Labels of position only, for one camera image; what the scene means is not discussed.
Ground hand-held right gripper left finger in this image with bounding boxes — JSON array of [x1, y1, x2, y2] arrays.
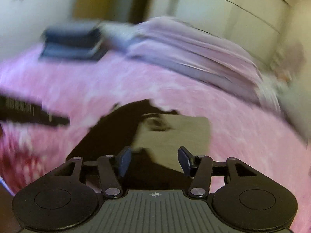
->
[[52, 146, 133, 199]]

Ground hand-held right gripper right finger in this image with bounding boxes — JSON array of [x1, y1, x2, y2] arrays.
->
[[178, 146, 258, 199]]

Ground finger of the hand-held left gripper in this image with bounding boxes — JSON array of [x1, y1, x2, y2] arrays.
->
[[42, 109, 71, 128]]

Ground grey garment with dark print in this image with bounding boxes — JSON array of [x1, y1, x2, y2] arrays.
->
[[66, 98, 212, 190]]

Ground folded dark blue clothes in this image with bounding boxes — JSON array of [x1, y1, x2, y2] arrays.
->
[[39, 20, 109, 62]]

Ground pink fluffy blanket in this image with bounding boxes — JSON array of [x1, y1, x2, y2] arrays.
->
[[0, 42, 311, 225]]

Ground white fluffy bedding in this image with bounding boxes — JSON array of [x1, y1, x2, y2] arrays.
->
[[101, 21, 137, 52], [256, 74, 283, 113]]

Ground lavender folded quilt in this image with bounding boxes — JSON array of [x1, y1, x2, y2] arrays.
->
[[126, 16, 265, 96]]

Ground wooden door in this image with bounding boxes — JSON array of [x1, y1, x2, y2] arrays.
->
[[72, 0, 152, 23]]

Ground white wardrobe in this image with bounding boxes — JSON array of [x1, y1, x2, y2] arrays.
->
[[149, 0, 311, 67]]

